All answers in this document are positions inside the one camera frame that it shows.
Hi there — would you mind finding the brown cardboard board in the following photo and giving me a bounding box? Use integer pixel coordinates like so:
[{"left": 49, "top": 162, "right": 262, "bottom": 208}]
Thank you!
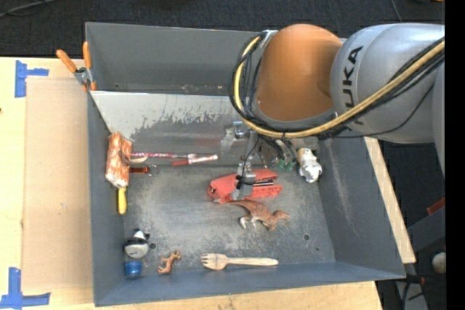
[{"left": 20, "top": 78, "right": 95, "bottom": 297}]

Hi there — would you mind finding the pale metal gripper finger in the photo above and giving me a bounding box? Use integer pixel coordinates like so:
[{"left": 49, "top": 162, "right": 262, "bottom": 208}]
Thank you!
[
  {"left": 220, "top": 121, "right": 251, "bottom": 158},
  {"left": 230, "top": 163, "right": 257, "bottom": 201}
]

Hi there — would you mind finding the pale wooden fork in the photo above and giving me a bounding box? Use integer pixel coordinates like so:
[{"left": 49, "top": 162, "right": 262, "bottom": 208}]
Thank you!
[{"left": 200, "top": 252, "right": 280, "bottom": 271}]

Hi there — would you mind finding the grey metal bin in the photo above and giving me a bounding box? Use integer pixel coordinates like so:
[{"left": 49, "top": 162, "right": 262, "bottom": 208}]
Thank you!
[{"left": 84, "top": 21, "right": 407, "bottom": 308}]

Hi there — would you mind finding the red stapler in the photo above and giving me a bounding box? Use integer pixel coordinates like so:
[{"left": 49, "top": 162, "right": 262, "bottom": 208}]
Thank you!
[{"left": 207, "top": 170, "right": 284, "bottom": 205}]

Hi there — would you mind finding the black white panda toy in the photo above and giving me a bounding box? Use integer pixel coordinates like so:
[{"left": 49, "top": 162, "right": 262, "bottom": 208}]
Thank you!
[{"left": 124, "top": 228, "right": 151, "bottom": 260}]

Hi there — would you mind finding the small blue cup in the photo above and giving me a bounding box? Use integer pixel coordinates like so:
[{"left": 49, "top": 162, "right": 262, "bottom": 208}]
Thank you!
[{"left": 124, "top": 260, "right": 144, "bottom": 279}]

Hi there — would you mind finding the white toy figure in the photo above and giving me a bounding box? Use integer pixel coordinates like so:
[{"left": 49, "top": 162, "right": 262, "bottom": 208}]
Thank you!
[{"left": 296, "top": 147, "right": 323, "bottom": 184}]

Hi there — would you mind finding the yellow handled tool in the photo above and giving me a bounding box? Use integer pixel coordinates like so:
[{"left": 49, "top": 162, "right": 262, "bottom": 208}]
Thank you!
[{"left": 116, "top": 186, "right": 129, "bottom": 216}]

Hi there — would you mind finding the pink white twisted rope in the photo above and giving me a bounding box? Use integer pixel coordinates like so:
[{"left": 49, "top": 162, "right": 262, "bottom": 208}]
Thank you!
[{"left": 129, "top": 151, "right": 190, "bottom": 161}]

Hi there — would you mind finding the red white stick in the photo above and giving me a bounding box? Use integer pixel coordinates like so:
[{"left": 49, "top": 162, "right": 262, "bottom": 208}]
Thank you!
[{"left": 171, "top": 153, "right": 219, "bottom": 167}]

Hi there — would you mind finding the small brown toy deer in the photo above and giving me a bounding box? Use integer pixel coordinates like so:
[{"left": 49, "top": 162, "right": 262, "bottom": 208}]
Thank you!
[{"left": 157, "top": 250, "right": 182, "bottom": 275}]

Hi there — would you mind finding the brown toy dinosaur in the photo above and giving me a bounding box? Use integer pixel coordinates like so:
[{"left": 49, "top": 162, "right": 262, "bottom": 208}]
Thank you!
[{"left": 228, "top": 198, "right": 291, "bottom": 232}]

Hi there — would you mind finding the small orange tool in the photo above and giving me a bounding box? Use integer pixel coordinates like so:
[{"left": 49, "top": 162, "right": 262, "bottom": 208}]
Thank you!
[{"left": 128, "top": 165, "right": 159, "bottom": 176}]

